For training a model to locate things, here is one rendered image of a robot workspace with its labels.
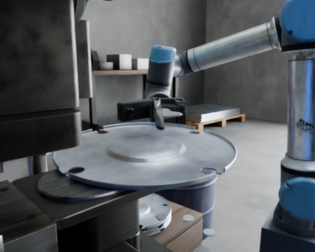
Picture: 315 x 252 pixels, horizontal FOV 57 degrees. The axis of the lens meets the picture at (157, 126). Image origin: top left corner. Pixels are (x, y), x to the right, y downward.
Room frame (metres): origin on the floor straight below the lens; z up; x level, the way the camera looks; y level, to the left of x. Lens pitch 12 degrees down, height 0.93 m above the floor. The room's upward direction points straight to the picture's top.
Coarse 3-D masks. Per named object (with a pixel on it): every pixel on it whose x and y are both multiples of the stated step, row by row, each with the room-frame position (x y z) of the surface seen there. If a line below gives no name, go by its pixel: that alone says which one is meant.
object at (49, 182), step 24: (24, 192) 0.32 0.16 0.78; (48, 192) 0.31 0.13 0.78; (72, 192) 0.31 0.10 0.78; (96, 192) 0.31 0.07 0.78; (120, 192) 0.32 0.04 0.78; (144, 192) 0.34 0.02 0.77; (48, 216) 0.27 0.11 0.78; (72, 216) 0.27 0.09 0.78; (96, 216) 0.31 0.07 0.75; (120, 216) 0.34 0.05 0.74; (96, 240) 0.31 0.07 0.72; (120, 240) 0.34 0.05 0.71
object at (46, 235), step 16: (0, 192) 0.32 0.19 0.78; (16, 192) 0.32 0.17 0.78; (0, 208) 0.28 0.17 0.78; (16, 208) 0.28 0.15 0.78; (32, 208) 0.28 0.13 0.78; (0, 224) 0.25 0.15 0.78; (16, 224) 0.25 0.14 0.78; (32, 224) 0.25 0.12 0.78; (48, 224) 0.25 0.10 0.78; (16, 240) 0.23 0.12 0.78; (32, 240) 0.24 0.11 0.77; (48, 240) 0.25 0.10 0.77
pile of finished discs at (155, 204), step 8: (144, 200) 1.09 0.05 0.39; (152, 200) 1.09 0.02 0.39; (160, 200) 1.09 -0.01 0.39; (144, 208) 1.01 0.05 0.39; (152, 208) 1.03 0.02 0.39; (160, 208) 1.03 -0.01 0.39; (168, 208) 1.03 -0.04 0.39; (144, 216) 0.97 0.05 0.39; (152, 216) 0.97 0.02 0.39; (168, 216) 0.97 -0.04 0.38; (144, 224) 0.91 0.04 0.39; (152, 224) 0.90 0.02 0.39; (160, 224) 0.93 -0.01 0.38; (168, 224) 0.97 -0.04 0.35; (144, 232) 0.89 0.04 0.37; (152, 232) 0.90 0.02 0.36
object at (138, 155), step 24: (96, 144) 0.48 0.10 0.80; (120, 144) 0.46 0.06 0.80; (144, 144) 0.46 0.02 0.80; (168, 144) 0.46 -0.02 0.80; (192, 144) 0.48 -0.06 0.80; (216, 144) 0.48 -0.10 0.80; (72, 168) 0.38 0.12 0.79; (96, 168) 0.38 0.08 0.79; (120, 168) 0.38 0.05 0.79; (144, 168) 0.38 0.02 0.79; (168, 168) 0.38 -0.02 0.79; (192, 168) 0.38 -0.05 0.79; (216, 168) 0.38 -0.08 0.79
